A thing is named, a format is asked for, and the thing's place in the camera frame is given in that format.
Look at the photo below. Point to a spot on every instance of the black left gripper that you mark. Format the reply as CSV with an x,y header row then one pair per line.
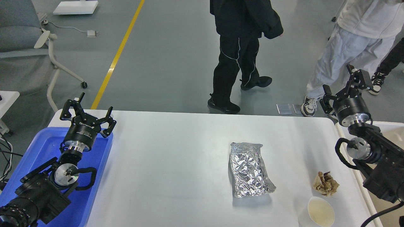
x,y
81,130

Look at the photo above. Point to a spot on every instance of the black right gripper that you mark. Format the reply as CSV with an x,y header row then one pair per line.
x,y
350,107

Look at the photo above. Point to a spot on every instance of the white paper cup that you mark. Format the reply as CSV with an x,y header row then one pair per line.
x,y
317,213

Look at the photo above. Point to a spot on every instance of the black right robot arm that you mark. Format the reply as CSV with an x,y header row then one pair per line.
x,y
376,157

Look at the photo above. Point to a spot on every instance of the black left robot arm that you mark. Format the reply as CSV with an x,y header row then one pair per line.
x,y
44,191

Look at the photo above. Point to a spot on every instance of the right metal floor plate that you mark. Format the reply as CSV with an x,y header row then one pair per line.
x,y
297,108

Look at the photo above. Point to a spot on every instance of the metal floor plate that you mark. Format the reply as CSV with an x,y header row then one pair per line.
x,y
297,108
284,109

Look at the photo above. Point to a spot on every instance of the left metal floor plate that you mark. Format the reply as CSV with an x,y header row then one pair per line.
x,y
284,109

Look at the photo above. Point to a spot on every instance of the person with black-white sneaker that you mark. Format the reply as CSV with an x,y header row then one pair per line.
x,y
392,60

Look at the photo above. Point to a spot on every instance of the person in white clothes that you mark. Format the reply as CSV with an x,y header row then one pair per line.
x,y
363,36

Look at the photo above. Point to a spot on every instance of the grey office chair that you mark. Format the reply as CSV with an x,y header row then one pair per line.
x,y
28,63

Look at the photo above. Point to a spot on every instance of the white side table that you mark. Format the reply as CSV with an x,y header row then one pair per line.
x,y
7,100

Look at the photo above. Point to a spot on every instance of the crumpled brown paper ball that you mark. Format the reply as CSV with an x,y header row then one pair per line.
x,y
325,184

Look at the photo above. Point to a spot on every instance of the person in black clothes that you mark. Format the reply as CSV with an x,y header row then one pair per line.
x,y
240,24

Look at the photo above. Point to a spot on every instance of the crumpled aluminium foil bag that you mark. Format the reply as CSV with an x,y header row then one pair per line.
x,y
249,171

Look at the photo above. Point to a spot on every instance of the white power adapter with cable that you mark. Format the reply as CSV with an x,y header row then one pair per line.
x,y
89,33

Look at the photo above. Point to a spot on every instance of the white flat base plate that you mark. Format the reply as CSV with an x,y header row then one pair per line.
x,y
76,7

